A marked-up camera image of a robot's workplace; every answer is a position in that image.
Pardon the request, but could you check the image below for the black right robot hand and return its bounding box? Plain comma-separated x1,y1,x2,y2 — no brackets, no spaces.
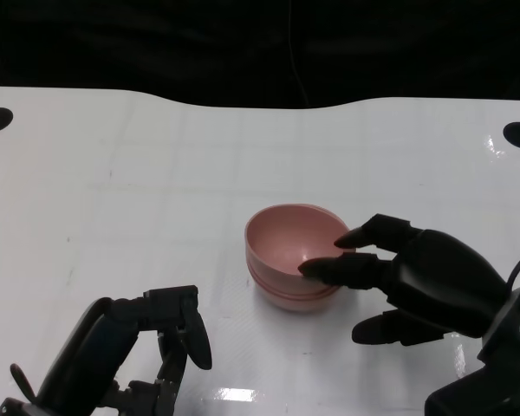
297,212,510,348

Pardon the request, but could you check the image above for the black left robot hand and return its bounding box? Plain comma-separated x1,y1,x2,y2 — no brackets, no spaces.
36,284,214,416

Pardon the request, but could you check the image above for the pink plastic bowl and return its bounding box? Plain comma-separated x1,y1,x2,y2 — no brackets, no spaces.
246,259,341,301
244,204,353,292
253,279,340,315

